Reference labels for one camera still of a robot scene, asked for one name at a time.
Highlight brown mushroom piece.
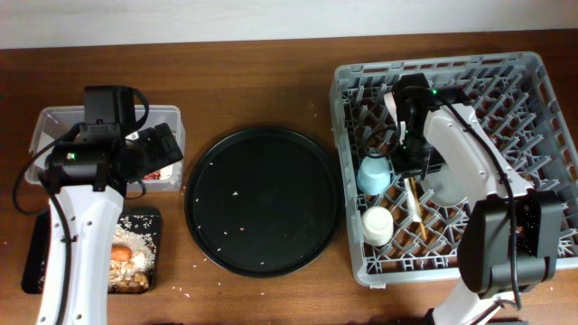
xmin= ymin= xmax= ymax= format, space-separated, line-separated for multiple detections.
xmin=126 ymin=272 xmax=150 ymax=293

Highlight light blue cup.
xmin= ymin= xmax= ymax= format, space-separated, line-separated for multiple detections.
xmin=356 ymin=156 xmax=391 ymax=196

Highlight grey dishwasher rack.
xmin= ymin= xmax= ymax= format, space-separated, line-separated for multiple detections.
xmin=329 ymin=52 xmax=577 ymax=289

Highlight white tissue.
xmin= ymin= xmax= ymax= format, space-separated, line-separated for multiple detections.
xmin=158 ymin=164 xmax=173 ymax=181

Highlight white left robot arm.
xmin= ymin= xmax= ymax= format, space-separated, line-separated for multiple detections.
xmin=36 ymin=85 xmax=183 ymax=324

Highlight red snack wrapper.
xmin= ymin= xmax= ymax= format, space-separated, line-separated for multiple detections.
xmin=143 ymin=171 xmax=161 ymax=181

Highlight white plastic fork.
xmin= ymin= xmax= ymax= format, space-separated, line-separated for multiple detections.
xmin=404 ymin=178 xmax=419 ymax=223

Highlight round black serving tray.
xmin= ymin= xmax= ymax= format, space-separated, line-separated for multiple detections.
xmin=184 ymin=126 xmax=345 ymax=278

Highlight wooden chopstick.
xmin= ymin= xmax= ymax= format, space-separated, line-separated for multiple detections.
xmin=409 ymin=178 xmax=427 ymax=242

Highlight orange carrot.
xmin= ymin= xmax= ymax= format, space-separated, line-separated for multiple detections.
xmin=110 ymin=246 xmax=132 ymax=262

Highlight rice and peanut shells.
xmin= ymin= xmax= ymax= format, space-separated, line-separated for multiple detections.
xmin=38 ymin=216 xmax=157 ymax=294

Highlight black rectangular tray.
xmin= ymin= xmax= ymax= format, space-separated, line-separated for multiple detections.
xmin=21 ymin=206 xmax=163 ymax=295

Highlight grey round plate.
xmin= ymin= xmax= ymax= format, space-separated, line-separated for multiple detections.
xmin=420 ymin=164 xmax=466 ymax=208

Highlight clear plastic waste bin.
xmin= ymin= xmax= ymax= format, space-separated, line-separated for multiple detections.
xmin=29 ymin=105 xmax=186 ymax=193

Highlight cream white cup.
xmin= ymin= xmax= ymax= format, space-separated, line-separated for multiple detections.
xmin=361 ymin=206 xmax=394 ymax=246

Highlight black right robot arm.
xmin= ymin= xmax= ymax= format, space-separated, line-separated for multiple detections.
xmin=384 ymin=73 xmax=564 ymax=324

